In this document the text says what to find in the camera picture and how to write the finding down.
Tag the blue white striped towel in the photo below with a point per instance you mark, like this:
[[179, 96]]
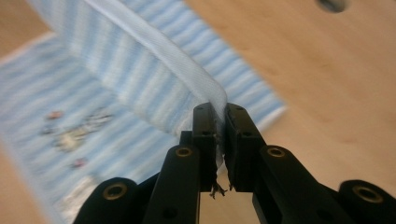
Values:
[[140, 77]]

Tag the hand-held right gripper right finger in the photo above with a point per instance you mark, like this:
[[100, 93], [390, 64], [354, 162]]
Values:
[[241, 146]]

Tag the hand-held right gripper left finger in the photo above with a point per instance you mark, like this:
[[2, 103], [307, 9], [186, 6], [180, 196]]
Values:
[[205, 140]]

